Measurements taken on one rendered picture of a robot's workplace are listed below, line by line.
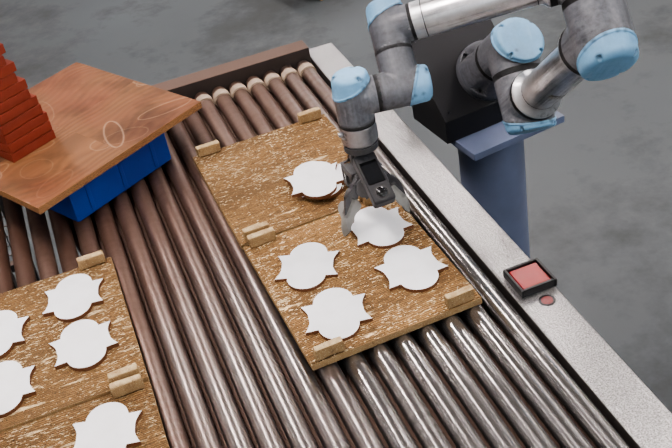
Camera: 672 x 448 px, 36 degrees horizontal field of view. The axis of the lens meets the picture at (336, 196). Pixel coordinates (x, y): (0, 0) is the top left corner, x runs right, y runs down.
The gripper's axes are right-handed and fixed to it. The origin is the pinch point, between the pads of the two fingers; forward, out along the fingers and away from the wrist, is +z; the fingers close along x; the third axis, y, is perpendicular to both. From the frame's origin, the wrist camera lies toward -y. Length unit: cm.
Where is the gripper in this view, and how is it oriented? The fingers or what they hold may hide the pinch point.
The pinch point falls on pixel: (378, 226)
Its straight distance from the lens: 215.5
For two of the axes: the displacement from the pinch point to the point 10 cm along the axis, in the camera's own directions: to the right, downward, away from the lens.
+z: 1.7, 8.3, 5.4
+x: -9.1, 3.3, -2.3
